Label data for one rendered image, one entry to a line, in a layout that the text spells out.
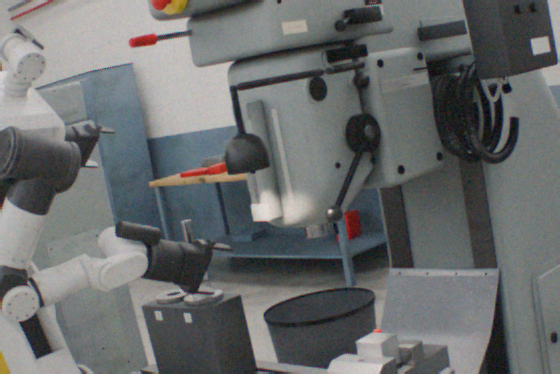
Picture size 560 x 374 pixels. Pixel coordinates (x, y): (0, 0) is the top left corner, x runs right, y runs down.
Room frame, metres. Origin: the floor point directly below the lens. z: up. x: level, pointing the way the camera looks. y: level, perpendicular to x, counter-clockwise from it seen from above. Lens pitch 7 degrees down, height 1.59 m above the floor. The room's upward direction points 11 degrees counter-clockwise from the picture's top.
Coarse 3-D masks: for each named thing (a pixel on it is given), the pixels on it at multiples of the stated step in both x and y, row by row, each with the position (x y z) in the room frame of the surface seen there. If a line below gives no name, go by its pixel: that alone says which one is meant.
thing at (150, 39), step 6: (186, 30) 1.69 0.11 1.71; (138, 36) 1.61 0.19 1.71; (144, 36) 1.62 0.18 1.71; (150, 36) 1.62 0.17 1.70; (156, 36) 1.63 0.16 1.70; (162, 36) 1.65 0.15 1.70; (168, 36) 1.66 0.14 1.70; (174, 36) 1.67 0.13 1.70; (180, 36) 1.68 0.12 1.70; (186, 36) 1.69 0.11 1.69; (132, 42) 1.60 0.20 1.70; (138, 42) 1.60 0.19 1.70; (144, 42) 1.61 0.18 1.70; (150, 42) 1.62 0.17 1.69
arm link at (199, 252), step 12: (204, 240) 1.93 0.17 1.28; (168, 252) 1.84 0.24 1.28; (180, 252) 1.86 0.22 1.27; (192, 252) 1.88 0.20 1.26; (204, 252) 1.90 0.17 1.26; (168, 264) 1.83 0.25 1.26; (180, 264) 1.85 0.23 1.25; (192, 264) 1.89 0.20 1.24; (204, 264) 1.90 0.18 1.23; (168, 276) 1.85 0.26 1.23; (180, 276) 1.88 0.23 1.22; (192, 276) 1.90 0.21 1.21; (180, 288) 1.93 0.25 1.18; (192, 288) 1.91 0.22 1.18
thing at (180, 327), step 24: (144, 312) 2.06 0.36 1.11; (168, 312) 2.00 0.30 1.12; (192, 312) 1.94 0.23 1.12; (216, 312) 1.94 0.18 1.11; (240, 312) 1.99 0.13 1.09; (168, 336) 2.01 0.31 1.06; (192, 336) 1.96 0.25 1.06; (216, 336) 1.93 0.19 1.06; (240, 336) 1.98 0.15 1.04; (168, 360) 2.03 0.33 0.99; (192, 360) 1.97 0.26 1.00; (216, 360) 1.92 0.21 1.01; (240, 360) 1.97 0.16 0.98
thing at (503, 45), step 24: (480, 0) 1.60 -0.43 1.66; (504, 0) 1.59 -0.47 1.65; (528, 0) 1.65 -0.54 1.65; (480, 24) 1.60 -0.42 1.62; (504, 24) 1.58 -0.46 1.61; (528, 24) 1.64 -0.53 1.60; (480, 48) 1.61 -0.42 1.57; (504, 48) 1.58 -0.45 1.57; (528, 48) 1.63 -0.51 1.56; (552, 48) 1.69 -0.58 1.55; (480, 72) 1.62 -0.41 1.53; (504, 72) 1.58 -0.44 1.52
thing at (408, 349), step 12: (408, 348) 1.61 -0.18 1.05; (420, 348) 1.62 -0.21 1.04; (432, 348) 1.69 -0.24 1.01; (444, 348) 1.68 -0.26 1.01; (408, 360) 1.61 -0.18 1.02; (420, 360) 1.62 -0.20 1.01; (432, 360) 1.65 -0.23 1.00; (444, 360) 1.68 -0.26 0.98; (408, 372) 1.59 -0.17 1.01; (420, 372) 1.62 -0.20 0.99; (432, 372) 1.65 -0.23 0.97; (444, 372) 1.67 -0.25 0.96
